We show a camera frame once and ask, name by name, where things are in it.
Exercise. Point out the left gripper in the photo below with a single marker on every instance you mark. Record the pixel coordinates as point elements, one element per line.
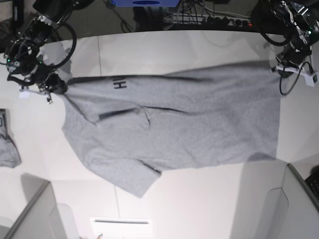
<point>291,57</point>

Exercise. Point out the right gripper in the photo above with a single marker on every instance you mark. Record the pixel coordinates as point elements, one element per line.
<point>37,74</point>

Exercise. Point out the grey T-shirt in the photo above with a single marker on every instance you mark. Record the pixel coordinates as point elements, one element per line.
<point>129,129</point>

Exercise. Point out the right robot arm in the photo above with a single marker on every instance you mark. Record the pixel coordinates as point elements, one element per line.
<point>22,62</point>

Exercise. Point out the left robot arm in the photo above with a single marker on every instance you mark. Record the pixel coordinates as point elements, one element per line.
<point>292,25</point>

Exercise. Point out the folded grey garment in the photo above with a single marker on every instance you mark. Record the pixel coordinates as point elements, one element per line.
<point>9,155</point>

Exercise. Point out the blue box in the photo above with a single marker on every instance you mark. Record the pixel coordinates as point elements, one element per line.
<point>136,3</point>

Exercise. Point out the black keyboard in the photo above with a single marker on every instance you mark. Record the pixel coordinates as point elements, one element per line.
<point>313,182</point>

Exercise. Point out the white power strip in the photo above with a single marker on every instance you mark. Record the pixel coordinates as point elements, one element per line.
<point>205,19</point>

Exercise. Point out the grey left partition panel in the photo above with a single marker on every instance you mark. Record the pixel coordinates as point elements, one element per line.
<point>42,218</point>

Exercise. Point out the grey partition panel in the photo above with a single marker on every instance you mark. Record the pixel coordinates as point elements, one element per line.
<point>290,211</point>
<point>42,218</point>

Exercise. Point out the grey right partition panel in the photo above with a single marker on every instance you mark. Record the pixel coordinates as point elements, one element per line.
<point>290,211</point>

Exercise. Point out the white slotted plate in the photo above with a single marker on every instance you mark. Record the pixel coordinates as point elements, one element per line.
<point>122,227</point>

